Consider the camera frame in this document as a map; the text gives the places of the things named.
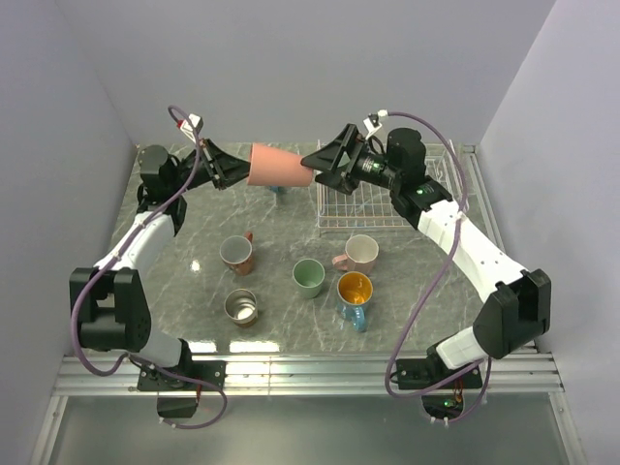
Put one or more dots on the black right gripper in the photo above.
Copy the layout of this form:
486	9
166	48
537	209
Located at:
341	178

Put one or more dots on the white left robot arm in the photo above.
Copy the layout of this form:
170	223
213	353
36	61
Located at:
109	308

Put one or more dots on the aluminium front rail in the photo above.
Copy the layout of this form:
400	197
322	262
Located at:
266	374

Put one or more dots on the short green plastic cup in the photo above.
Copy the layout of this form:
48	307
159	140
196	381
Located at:
309	275

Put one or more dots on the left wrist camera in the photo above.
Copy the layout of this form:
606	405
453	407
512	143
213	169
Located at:
191	126

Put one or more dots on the blue mug orange interior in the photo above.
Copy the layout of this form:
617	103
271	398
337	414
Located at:
355	291

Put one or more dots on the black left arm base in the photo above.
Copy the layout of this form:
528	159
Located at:
179	395

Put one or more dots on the tall pink plastic cup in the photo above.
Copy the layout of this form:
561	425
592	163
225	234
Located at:
271	166

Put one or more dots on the blue flowered mug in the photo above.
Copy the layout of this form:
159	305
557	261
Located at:
278	190

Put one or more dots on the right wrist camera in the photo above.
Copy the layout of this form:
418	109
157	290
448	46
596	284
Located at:
373	123

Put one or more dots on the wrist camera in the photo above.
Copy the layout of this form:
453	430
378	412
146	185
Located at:
373	123
191	126

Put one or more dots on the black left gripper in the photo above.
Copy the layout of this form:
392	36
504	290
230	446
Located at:
237	169

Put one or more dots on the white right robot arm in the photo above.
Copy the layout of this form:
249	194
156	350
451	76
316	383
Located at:
515	301

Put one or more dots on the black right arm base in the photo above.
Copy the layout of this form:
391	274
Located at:
419	374

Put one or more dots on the white and pink mug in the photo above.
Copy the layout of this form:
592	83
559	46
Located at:
361	254

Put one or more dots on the stainless steel cup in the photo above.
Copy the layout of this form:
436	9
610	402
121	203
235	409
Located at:
241	307

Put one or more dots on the brown-pink ceramic mug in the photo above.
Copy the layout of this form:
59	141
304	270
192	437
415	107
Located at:
237	253

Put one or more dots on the white wire dish rack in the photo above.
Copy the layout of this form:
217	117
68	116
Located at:
370	206

